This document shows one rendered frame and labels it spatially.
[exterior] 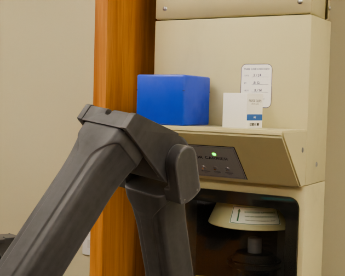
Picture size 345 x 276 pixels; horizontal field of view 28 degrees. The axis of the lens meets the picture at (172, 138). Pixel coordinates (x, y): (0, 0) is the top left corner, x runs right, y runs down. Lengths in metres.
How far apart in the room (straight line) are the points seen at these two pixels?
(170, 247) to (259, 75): 0.49
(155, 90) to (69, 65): 0.84
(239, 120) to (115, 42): 0.31
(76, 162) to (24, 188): 1.43
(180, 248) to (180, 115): 0.38
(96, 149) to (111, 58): 0.61
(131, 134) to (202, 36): 0.60
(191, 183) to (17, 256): 0.23
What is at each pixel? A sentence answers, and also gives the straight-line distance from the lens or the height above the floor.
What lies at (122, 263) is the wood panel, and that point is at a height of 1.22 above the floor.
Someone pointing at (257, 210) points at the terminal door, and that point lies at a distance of 1.26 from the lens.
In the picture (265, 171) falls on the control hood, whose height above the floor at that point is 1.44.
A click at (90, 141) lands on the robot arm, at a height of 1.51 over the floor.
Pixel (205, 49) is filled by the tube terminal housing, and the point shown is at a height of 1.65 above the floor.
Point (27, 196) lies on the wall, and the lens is 2.16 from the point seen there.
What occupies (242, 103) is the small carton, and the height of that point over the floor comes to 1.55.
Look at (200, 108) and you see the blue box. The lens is 1.26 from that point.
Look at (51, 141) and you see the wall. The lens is 2.08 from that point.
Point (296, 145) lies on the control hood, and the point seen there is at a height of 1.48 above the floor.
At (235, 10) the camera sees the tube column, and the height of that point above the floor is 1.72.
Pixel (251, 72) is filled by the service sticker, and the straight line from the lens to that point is 1.26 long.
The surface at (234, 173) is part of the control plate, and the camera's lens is 1.23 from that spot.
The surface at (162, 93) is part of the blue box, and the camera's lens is 1.22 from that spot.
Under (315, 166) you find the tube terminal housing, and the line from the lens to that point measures 1.28.
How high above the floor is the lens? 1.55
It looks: 3 degrees down
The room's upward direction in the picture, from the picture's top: 2 degrees clockwise
